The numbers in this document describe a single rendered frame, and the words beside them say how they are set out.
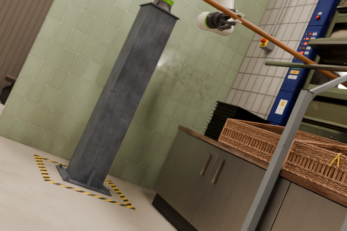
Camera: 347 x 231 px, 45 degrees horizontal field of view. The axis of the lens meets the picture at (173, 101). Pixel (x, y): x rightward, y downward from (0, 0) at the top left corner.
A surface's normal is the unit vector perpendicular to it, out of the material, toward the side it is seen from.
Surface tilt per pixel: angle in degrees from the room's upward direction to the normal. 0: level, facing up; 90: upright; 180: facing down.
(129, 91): 90
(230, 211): 90
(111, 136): 90
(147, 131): 90
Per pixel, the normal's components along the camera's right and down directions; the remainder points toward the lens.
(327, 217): -0.83, -0.39
